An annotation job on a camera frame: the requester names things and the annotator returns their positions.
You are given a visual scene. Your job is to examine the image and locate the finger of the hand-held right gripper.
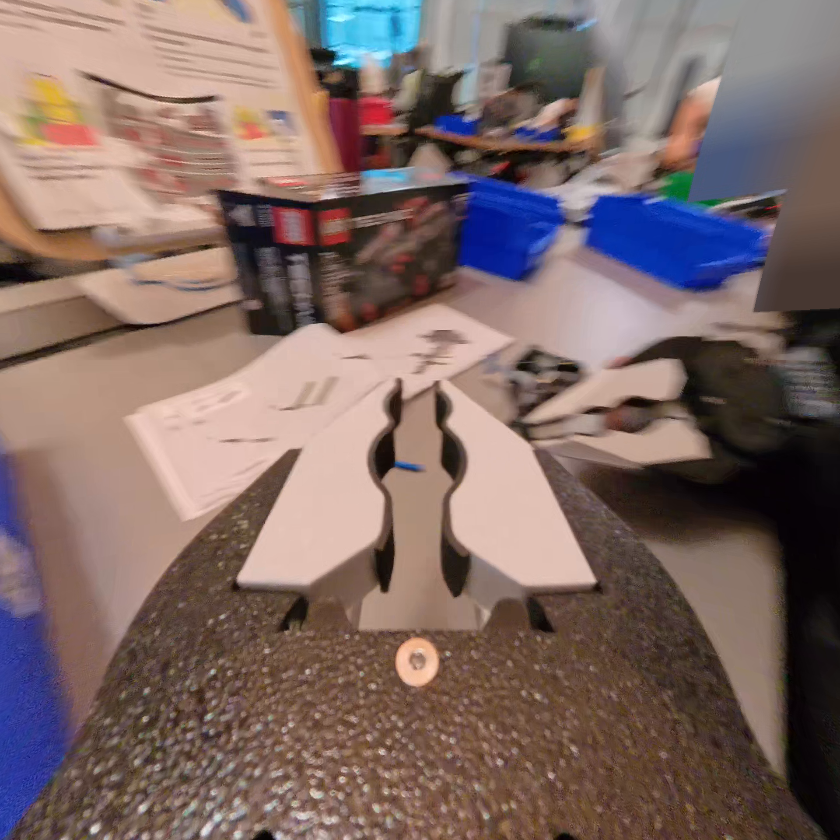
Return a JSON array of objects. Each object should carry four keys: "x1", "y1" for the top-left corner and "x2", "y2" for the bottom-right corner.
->
[
  {"x1": 524, "y1": 358, "x2": 690, "y2": 427},
  {"x1": 528, "y1": 416, "x2": 715, "y2": 471}
]

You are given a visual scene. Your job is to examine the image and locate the black toy set box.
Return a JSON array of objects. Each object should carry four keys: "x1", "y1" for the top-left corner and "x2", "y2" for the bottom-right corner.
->
[{"x1": 217, "y1": 172, "x2": 470, "y2": 337}]

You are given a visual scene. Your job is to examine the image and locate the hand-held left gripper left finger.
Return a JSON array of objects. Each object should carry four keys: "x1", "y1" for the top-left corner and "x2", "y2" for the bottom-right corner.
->
[{"x1": 235, "y1": 378, "x2": 404, "y2": 629}]

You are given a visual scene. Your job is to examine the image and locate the maroon tumbler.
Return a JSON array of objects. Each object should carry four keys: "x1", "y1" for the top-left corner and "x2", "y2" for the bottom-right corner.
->
[{"x1": 328, "y1": 69, "x2": 363, "y2": 173}]

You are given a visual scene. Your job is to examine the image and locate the wooden background table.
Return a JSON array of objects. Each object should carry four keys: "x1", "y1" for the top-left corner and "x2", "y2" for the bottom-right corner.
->
[{"x1": 413, "y1": 125, "x2": 592, "y2": 155}]

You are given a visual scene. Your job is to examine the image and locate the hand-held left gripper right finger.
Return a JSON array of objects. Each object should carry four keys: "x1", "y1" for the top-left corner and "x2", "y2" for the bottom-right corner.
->
[{"x1": 434, "y1": 378, "x2": 598, "y2": 629}]

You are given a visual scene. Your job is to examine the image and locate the blue storage bin with tag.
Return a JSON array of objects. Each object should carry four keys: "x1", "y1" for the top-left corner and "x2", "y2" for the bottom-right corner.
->
[{"x1": 0, "y1": 446, "x2": 70, "y2": 834}]

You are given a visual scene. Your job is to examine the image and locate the grey black toy brick assembly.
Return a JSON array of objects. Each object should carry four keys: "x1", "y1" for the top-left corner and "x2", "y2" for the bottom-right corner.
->
[{"x1": 489, "y1": 346, "x2": 588, "y2": 411}]

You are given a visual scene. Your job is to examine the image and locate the open instruction booklet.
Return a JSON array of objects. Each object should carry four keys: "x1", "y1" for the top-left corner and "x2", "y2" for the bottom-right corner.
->
[{"x1": 125, "y1": 303, "x2": 516, "y2": 521}]

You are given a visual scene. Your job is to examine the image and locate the person's right hand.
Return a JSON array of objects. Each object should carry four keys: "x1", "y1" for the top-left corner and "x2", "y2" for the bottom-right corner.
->
[{"x1": 600, "y1": 403, "x2": 657, "y2": 435}]

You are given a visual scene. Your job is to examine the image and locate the white board stand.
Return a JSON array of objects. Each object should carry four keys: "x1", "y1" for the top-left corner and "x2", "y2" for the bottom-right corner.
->
[{"x1": 75, "y1": 246, "x2": 247, "y2": 327}]

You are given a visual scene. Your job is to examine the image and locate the wooden board with instruction poster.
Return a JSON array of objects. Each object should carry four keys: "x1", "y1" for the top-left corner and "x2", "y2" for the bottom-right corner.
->
[{"x1": 0, "y1": 0, "x2": 345, "y2": 260}]

